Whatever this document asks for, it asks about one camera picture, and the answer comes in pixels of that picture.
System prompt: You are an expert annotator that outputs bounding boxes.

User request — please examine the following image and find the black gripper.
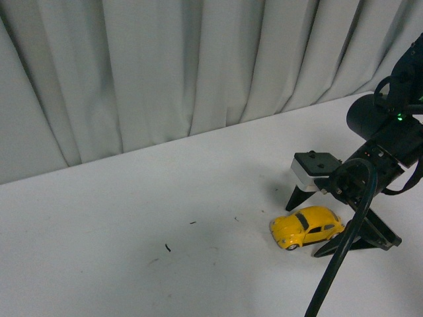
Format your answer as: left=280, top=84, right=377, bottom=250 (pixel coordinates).
left=285, top=141, right=404, bottom=258

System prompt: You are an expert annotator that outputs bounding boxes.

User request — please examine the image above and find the yellow beetle toy car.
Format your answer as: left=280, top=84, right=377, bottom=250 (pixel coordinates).
left=269, top=206, right=345, bottom=251

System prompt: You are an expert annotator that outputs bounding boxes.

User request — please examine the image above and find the grey pleated curtain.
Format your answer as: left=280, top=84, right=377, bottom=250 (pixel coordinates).
left=1, top=1, right=422, bottom=184

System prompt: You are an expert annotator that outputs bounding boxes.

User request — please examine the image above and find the black camera cable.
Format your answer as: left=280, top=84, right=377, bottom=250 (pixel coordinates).
left=303, top=158, right=378, bottom=317

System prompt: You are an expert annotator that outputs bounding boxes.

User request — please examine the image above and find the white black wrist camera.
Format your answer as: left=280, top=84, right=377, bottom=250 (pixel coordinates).
left=291, top=151, right=342, bottom=192

